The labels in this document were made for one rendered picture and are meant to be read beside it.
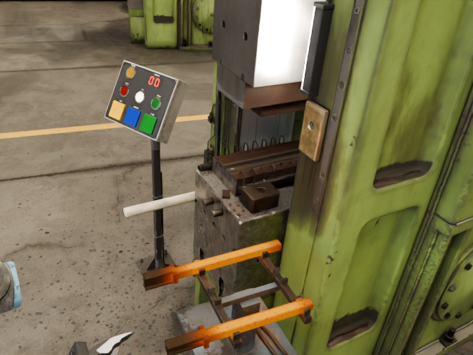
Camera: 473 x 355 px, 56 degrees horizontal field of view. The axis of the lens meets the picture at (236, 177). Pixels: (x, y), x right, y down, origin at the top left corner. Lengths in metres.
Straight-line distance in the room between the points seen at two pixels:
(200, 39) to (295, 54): 5.07
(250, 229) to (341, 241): 0.33
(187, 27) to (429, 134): 5.15
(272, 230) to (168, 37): 5.06
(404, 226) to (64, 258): 1.92
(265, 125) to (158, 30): 4.64
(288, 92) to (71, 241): 1.83
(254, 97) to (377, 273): 0.88
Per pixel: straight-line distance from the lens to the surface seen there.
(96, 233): 2.98
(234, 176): 1.65
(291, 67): 1.48
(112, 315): 2.48
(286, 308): 1.25
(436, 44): 1.44
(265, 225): 1.63
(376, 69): 1.21
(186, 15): 6.40
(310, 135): 1.41
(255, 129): 1.91
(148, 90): 2.02
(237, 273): 1.72
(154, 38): 6.47
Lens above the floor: 1.87
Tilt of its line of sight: 32 degrees down
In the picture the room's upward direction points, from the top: 5 degrees clockwise
